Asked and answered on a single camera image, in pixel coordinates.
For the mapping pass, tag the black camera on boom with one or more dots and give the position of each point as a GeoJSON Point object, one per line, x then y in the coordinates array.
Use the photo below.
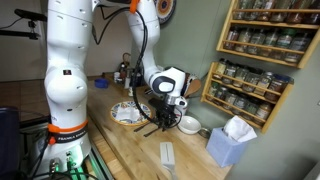
{"type": "Point", "coordinates": [30, 15]}

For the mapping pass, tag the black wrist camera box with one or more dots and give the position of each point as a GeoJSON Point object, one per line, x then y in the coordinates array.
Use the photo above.
{"type": "Point", "coordinates": [156, 104]}

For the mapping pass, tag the wooden spatula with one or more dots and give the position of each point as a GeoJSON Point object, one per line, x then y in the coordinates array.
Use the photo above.
{"type": "Point", "coordinates": [193, 87]}

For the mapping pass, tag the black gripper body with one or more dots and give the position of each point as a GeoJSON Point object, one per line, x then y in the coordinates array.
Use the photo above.
{"type": "Point", "coordinates": [168, 114]}

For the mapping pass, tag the white tissue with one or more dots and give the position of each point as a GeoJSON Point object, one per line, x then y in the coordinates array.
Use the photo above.
{"type": "Point", "coordinates": [238, 128]}

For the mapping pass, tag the blue plastic measuring cup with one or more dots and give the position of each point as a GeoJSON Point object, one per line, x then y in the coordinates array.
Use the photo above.
{"type": "Point", "coordinates": [101, 83]}

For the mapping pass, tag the decorative wall plate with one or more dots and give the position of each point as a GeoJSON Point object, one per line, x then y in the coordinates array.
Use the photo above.
{"type": "Point", "coordinates": [165, 11]}

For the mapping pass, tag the white paper napkin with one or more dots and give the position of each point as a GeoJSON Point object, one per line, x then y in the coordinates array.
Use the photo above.
{"type": "Point", "coordinates": [128, 114]}

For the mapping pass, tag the blue tissue box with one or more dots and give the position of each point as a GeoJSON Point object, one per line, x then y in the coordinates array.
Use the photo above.
{"type": "Point", "coordinates": [221, 150]}

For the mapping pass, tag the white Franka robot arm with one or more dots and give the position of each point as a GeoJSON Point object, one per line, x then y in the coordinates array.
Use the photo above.
{"type": "Point", "coordinates": [66, 50]}

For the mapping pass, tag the white ceramic bowl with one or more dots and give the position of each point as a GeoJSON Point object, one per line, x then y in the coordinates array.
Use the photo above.
{"type": "Point", "coordinates": [189, 126]}

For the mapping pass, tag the dark blue chair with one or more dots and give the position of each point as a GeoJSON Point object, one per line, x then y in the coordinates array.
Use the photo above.
{"type": "Point", "coordinates": [8, 140]}

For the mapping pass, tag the colourful floral ceramic plate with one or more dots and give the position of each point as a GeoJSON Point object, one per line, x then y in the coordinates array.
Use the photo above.
{"type": "Point", "coordinates": [120, 118]}

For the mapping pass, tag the wooden wall spice rack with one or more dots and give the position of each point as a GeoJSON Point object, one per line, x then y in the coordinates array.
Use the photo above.
{"type": "Point", "coordinates": [278, 108]}
{"type": "Point", "coordinates": [260, 24]}

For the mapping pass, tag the white patterned spice shaker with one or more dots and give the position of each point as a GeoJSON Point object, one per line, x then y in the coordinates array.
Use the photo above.
{"type": "Point", "coordinates": [116, 77]}

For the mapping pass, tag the glass spice jar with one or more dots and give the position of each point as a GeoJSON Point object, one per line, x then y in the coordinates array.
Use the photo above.
{"type": "Point", "coordinates": [220, 95]}
{"type": "Point", "coordinates": [240, 105]}
{"type": "Point", "coordinates": [240, 77]}
{"type": "Point", "coordinates": [278, 10]}
{"type": "Point", "coordinates": [213, 90]}
{"type": "Point", "coordinates": [250, 109]}
{"type": "Point", "coordinates": [299, 46]}
{"type": "Point", "coordinates": [263, 10]}
{"type": "Point", "coordinates": [264, 84]}
{"type": "Point", "coordinates": [230, 74]}
{"type": "Point", "coordinates": [264, 114]}
{"type": "Point", "coordinates": [220, 69]}
{"type": "Point", "coordinates": [252, 80]}
{"type": "Point", "coordinates": [295, 11]}
{"type": "Point", "coordinates": [283, 42]}
{"type": "Point", "coordinates": [240, 8]}
{"type": "Point", "coordinates": [257, 42]}
{"type": "Point", "coordinates": [244, 40]}
{"type": "Point", "coordinates": [230, 100]}
{"type": "Point", "coordinates": [231, 39]}
{"type": "Point", "coordinates": [312, 13]}
{"type": "Point", "coordinates": [278, 88]}

